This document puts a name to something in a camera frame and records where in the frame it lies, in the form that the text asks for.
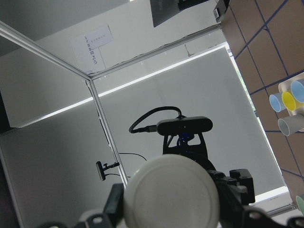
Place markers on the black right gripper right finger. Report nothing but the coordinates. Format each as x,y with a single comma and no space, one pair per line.
234,210

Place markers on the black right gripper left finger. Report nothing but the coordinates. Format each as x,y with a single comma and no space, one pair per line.
112,213

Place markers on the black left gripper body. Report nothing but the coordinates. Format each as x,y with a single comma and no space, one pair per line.
198,153

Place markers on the pale cream plastic cup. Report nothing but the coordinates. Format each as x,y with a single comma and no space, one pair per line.
171,191

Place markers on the grey plastic cup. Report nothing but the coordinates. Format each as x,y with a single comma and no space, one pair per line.
291,124

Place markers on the light blue plastic cup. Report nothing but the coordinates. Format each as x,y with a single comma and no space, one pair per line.
276,102
297,88

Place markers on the yellow plastic cup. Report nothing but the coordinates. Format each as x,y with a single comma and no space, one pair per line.
290,102

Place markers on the stacked green blue bowls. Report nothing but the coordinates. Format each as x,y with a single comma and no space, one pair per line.
300,202

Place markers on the cream plastic tray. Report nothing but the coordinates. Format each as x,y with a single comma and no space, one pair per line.
285,86

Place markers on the black wall mounted camera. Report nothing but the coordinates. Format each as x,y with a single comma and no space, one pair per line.
102,168

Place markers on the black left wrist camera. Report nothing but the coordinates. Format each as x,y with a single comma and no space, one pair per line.
197,124

